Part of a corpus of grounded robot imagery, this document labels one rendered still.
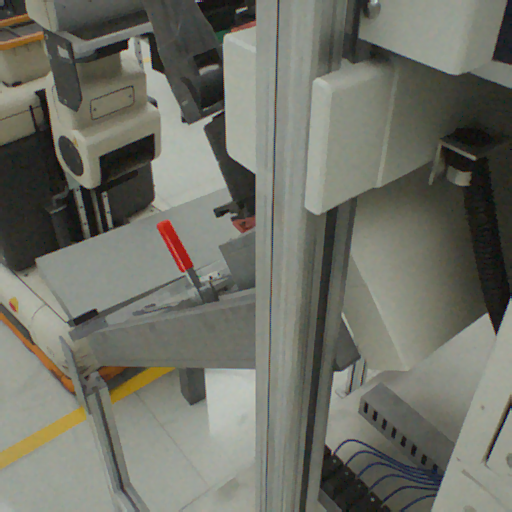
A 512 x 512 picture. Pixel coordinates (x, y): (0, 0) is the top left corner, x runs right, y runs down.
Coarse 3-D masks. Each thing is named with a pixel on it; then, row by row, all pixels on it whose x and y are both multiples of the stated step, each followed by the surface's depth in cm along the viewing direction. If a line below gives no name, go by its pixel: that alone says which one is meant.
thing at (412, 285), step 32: (384, 192) 40; (416, 192) 41; (448, 192) 42; (384, 224) 39; (416, 224) 40; (448, 224) 42; (352, 256) 38; (384, 256) 39; (416, 256) 40; (448, 256) 41; (352, 288) 39; (384, 288) 38; (416, 288) 40; (448, 288) 41; (480, 288) 42; (352, 320) 41; (384, 320) 38; (416, 320) 39; (448, 320) 40; (384, 352) 39; (416, 352) 39
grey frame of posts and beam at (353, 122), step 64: (320, 0) 23; (256, 64) 28; (320, 64) 25; (384, 64) 26; (256, 128) 30; (320, 128) 26; (384, 128) 29; (448, 128) 32; (256, 192) 32; (320, 192) 28; (256, 256) 35; (320, 256) 33; (256, 320) 39; (320, 320) 37; (256, 384) 43; (320, 384) 41; (256, 448) 48; (320, 448) 47
